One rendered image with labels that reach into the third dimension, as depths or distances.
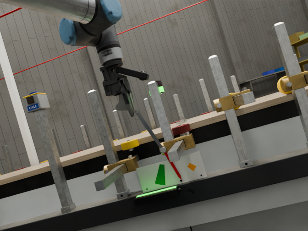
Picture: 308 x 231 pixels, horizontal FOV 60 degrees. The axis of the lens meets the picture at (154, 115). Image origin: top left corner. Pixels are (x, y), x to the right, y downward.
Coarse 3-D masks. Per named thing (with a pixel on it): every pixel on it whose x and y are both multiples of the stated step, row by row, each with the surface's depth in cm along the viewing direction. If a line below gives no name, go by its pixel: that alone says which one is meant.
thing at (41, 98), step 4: (28, 96) 112; (36, 96) 111; (40, 96) 113; (44, 96) 116; (24, 100) 112; (36, 100) 111; (40, 100) 112; (44, 100) 115; (28, 104) 112; (32, 104) 112; (40, 104) 111; (44, 104) 114; (48, 104) 117; (40, 108) 111; (44, 108) 114; (48, 108) 117; (28, 112) 113; (32, 112) 115
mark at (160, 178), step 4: (160, 164) 103; (160, 168) 103; (164, 168) 103; (160, 172) 104; (164, 172) 103; (160, 176) 104; (164, 176) 103; (156, 180) 104; (160, 180) 104; (164, 180) 103; (160, 184) 104; (164, 184) 103
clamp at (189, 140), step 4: (184, 136) 102; (188, 136) 101; (192, 136) 104; (172, 140) 102; (176, 140) 102; (180, 140) 102; (184, 140) 101; (188, 140) 101; (192, 140) 101; (164, 144) 103; (168, 144) 103; (172, 144) 102; (188, 144) 101; (192, 144) 101; (168, 148) 103; (188, 148) 101
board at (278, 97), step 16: (272, 96) 141; (288, 96) 113; (224, 112) 128; (240, 112) 117; (160, 128) 172; (192, 128) 122; (64, 160) 138; (80, 160) 133; (0, 176) 192; (16, 176) 140
